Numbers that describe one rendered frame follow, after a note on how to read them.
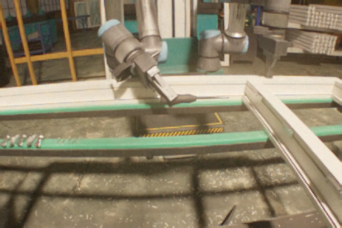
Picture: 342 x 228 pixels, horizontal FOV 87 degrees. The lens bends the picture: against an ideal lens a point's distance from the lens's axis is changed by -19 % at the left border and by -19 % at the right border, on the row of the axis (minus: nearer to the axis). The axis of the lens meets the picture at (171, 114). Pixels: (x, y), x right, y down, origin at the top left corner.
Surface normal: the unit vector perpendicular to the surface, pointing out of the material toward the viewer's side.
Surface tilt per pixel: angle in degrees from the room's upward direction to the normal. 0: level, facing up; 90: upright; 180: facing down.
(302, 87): 90
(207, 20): 90
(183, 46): 90
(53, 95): 90
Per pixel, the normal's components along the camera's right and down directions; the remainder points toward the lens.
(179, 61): 0.12, 0.48
